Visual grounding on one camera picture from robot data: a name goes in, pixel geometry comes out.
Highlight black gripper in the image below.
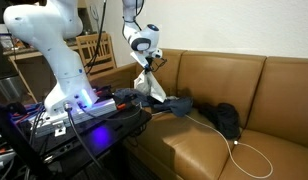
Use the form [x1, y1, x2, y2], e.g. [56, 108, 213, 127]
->
[143, 55, 156, 75]

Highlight white cloth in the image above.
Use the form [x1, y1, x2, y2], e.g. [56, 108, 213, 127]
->
[133, 68, 168, 104]

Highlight brown leather couch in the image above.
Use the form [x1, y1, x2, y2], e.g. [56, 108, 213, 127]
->
[90, 47, 308, 180]

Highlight dark blue jeans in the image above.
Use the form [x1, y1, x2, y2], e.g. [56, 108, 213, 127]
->
[113, 87, 194, 118]

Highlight wooden slatted chair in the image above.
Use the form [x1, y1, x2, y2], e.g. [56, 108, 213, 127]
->
[76, 32, 118, 81]

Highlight black robot table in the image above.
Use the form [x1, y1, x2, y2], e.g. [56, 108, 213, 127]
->
[13, 99, 152, 180]

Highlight black garment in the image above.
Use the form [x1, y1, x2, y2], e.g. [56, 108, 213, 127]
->
[197, 102, 242, 141]

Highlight wooden counter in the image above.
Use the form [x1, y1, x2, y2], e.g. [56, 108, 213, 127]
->
[3, 46, 48, 104]

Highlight stainless steel trash can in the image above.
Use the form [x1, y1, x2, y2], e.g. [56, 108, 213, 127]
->
[0, 28, 27, 101]

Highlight black tripod leg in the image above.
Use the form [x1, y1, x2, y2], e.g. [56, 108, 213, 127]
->
[0, 98, 53, 180]

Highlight orange handled clamp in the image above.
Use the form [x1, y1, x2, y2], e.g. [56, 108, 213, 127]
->
[116, 102, 135, 111]

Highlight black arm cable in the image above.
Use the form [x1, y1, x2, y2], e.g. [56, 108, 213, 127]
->
[84, 0, 168, 75]

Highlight aluminium base plate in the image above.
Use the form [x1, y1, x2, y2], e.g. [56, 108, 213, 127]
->
[27, 98, 118, 138]

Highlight black base cable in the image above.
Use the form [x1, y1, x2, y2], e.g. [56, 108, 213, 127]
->
[63, 102, 107, 176]

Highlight white angle bracket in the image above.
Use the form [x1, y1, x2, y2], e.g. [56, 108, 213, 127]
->
[53, 121, 67, 137]

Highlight white charger cable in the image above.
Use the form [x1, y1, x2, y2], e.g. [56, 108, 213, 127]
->
[150, 111, 274, 180]

